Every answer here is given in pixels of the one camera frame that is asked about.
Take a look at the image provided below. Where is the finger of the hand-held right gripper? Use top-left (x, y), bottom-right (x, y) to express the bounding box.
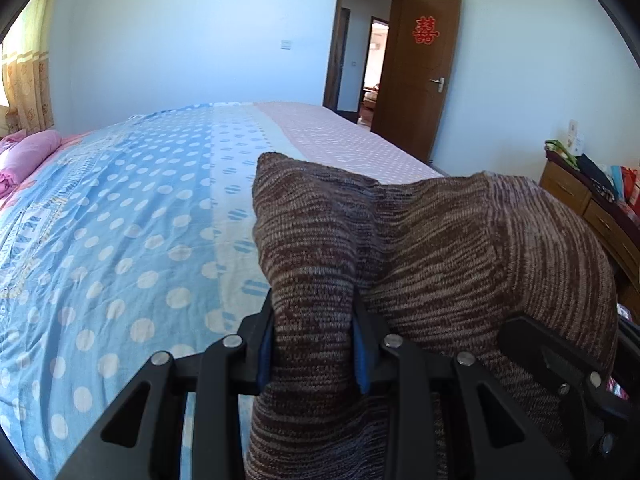
top-left (499, 312), bottom-right (640, 417)
top-left (575, 400), bottom-right (640, 480)

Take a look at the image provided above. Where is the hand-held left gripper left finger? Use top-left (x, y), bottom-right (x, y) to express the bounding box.
top-left (55, 292), bottom-right (276, 480)

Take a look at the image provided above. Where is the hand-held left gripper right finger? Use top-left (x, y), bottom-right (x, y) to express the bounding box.
top-left (352, 294), bottom-right (571, 480)

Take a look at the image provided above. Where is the brown knitted sweater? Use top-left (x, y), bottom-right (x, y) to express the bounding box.
top-left (245, 151), bottom-right (621, 480)

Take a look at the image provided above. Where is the wooden dresser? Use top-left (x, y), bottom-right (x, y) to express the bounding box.
top-left (537, 152), bottom-right (640, 321)

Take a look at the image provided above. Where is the black cloth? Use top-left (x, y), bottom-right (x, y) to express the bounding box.
top-left (575, 154), bottom-right (621, 201)

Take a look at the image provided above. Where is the polka dot bed sheet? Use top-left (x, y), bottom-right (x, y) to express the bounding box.
top-left (0, 101), bottom-right (446, 476)

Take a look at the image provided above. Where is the brown wooden door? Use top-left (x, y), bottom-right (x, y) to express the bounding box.
top-left (372, 0), bottom-right (462, 163)

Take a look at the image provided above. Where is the pink pillow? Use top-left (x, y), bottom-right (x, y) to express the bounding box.
top-left (0, 130), bottom-right (63, 198)

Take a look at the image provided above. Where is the red paper door decoration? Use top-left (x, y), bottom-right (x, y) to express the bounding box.
top-left (412, 16), bottom-right (441, 46)

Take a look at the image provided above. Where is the yellow patterned curtain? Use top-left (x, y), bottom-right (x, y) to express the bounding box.
top-left (0, 0), bottom-right (63, 136)

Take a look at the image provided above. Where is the green bag handle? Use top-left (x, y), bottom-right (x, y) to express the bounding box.
top-left (545, 140), bottom-right (577, 166)

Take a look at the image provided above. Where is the white wall socket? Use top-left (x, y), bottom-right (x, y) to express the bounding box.
top-left (567, 120), bottom-right (587, 156)

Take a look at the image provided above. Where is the brown door frame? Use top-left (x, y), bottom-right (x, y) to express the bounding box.
top-left (322, 0), bottom-right (411, 126)

